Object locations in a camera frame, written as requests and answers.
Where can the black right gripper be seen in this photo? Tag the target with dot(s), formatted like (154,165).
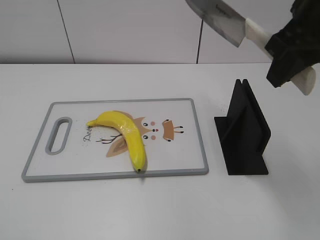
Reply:
(296,46)

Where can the white-handled kitchen knife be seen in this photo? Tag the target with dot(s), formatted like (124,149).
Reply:
(233,27)

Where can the yellow plastic banana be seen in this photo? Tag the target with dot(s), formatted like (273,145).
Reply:
(129,137)

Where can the black knife stand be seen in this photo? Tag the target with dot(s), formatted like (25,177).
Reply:
(243,133)

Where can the grey-rimmed white cutting board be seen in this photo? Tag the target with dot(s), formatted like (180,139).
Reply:
(66,149)

